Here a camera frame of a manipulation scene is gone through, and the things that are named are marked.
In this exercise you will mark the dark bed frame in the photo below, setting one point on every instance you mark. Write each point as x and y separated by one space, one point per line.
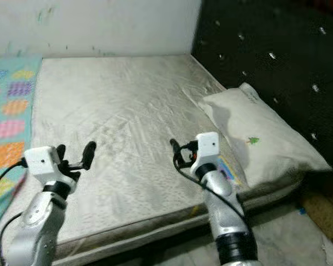
188 244

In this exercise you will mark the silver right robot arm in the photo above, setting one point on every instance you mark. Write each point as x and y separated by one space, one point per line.
230 216

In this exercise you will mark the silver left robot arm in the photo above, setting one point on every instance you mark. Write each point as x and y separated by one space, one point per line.
39 227

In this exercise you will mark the colourful children's book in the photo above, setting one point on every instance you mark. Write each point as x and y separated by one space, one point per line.
227 169

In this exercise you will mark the white pillow with green tree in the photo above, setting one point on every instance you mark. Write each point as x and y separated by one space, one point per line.
261 133

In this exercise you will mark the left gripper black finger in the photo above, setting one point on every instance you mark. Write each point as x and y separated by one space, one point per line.
60 151
89 154

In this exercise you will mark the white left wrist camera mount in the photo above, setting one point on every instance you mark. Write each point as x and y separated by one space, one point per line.
43 160

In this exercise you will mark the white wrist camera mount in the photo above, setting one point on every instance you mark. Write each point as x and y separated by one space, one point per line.
208 147
43 160

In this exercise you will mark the white quilted mattress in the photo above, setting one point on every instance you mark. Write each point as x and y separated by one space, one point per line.
133 122

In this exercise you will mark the black tufted headboard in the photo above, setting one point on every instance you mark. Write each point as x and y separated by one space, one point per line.
277 55

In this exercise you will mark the brown rug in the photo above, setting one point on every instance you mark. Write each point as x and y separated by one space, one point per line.
324 213

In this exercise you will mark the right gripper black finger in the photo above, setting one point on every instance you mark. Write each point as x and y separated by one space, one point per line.
176 149

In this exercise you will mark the teal blanket with colourful shapes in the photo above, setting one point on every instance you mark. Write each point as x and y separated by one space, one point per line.
8 138

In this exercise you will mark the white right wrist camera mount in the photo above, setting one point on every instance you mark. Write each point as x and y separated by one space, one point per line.
208 147

